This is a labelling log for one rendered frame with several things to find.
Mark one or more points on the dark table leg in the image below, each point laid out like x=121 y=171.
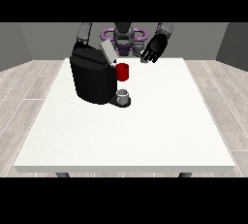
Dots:
x=62 y=175
x=185 y=175

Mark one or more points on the small grey cup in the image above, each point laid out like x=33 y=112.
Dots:
x=123 y=97

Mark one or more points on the black coffee machine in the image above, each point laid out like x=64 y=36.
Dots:
x=92 y=79

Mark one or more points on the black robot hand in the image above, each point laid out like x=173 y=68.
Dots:
x=156 y=48
x=79 y=45

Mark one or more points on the red pod holder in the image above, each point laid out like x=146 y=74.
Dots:
x=122 y=71

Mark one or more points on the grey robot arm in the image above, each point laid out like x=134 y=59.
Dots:
x=164 y=29
x=84 y=33

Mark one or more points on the grey robot trunk purple rings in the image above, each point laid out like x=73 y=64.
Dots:
x=122 y=38

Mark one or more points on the pale grey machine lid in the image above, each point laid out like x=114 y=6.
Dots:
x=108 y=51

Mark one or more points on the small grey coffee pod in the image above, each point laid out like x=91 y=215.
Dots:
x=138 y=48

